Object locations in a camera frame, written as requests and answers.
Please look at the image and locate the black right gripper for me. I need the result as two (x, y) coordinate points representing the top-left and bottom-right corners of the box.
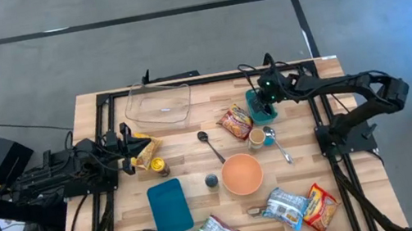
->
(247, 66), (300, 120)

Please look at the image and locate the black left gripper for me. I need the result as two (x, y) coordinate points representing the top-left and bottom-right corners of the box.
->
(106, 118), (158, 179)

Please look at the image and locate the small teal plastic bin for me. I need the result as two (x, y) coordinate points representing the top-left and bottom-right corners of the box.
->
(243, 85), (280, 129)

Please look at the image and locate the silver metal spoon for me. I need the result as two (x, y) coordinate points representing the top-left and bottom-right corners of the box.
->
(261, 122), (294, 168)

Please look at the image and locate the yellow-lid spice jar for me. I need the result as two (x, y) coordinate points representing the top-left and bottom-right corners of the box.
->
(148, 155), (173, 179)

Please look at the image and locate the small teal plastic spoon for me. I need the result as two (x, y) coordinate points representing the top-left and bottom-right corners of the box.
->
(261, 134), (277, 148)

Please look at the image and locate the black spoon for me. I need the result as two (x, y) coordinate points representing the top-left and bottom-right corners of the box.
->
(196, 127), (227, 168)

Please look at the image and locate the orange bowl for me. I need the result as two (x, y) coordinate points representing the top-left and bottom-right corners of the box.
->
(219, 150), (267, 200)

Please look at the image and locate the dark-lid small jar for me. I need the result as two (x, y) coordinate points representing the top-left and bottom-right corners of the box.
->
(203, 172), (221, 193)

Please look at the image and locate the blue white food packet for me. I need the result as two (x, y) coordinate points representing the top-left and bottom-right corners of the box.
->
(258, 182), (315, 231)

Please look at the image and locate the brown spice mix packet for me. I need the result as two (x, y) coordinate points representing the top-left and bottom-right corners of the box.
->
(246, 204), (268, 218)

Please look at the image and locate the yellow chicken ramen packet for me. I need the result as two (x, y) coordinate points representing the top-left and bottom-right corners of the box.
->
(125, 129), (166, 174)

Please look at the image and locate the red ramen noodle packet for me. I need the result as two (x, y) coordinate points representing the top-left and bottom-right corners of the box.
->
(297, 179), (345, 231)
(213, 100), (257, 145)

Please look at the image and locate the clear plastic container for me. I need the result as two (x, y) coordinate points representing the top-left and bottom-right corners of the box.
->
(120, 77), (196, 132)

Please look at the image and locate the dark teal plastic tray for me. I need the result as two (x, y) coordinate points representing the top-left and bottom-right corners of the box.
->
(145, 176), (196, 231)

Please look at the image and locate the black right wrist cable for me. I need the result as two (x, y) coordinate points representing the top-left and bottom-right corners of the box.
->
(237, 60), (266, 95)

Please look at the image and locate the black curved cable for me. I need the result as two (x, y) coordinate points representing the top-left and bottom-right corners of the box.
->
(261, 51), (279, 72)

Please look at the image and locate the black metal table frame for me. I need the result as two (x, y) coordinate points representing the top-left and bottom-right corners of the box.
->
(31, 46), (412, 231)

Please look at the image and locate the thin black floor cable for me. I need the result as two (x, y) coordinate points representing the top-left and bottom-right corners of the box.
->
(0, 109), (73, 143)

